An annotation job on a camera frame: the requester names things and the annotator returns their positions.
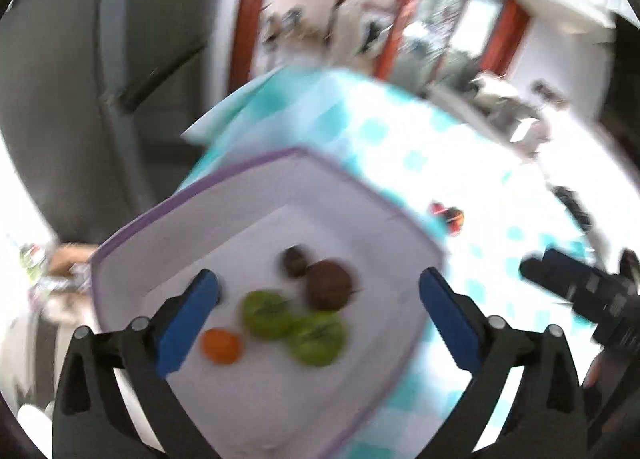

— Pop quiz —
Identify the green tomato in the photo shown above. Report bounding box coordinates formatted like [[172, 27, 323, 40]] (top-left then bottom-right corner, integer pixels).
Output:
[[287, 314, 347, 367]]

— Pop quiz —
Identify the person's right hand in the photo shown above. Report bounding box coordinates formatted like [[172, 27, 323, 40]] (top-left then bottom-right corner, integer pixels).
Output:
[[582, 349, 640, 455]]

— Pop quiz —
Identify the red door frame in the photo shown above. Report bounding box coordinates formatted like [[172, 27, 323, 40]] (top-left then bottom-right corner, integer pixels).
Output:
[[227, 0, 531, 90]]

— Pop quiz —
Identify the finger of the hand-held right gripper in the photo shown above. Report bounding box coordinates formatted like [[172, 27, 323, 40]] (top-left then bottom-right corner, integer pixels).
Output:
[[519, 248, 598, 302]]

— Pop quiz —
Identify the silver cooking pot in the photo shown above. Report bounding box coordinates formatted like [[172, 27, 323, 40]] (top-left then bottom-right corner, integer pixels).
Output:
[[500, 106, 551, 152]]

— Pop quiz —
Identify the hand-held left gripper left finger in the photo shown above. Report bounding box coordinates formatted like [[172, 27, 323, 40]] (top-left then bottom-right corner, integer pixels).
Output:
[[52, 268, 223, 459]]

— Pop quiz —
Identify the red-brown tomato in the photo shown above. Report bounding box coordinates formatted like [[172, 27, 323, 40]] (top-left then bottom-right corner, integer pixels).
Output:
[[305, 260, 355, 311]]

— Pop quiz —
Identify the white tray with purple rim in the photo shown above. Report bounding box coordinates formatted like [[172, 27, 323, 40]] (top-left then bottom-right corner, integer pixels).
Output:
[[90, 148, 448, 459]]

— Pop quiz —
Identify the grey refrigerator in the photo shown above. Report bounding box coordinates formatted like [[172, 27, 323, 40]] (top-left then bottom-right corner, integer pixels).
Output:
[[0, 0, 236, 245]]

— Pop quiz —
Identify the teal white checked tablecloth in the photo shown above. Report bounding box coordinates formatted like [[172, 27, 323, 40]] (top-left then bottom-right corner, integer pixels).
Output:
[[180, 66, 616, 459]]

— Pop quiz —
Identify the red fruit on table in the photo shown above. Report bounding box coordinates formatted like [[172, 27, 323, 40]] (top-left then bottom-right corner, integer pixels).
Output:
[[444, 208, 466, 237]]

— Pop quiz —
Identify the small orange tomato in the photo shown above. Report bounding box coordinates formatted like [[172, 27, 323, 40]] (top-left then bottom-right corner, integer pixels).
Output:
[[200, 329, 244, 366]]

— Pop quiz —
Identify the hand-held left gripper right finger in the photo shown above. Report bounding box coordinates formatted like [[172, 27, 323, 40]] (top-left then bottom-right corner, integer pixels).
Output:
[[419, 266, 588, 459]]

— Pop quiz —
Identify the dark object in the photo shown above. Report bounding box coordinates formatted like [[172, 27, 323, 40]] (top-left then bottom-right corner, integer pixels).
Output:
[[549, 184, 601, 240]]

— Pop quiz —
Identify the yellow-green tomato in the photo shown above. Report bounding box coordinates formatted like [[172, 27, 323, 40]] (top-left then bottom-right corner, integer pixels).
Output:
[[241, 290, 297, 340]]

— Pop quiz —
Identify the dark purple round fruit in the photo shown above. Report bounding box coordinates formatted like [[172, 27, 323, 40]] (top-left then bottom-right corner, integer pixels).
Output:
[[281, 246, 313, 277]]

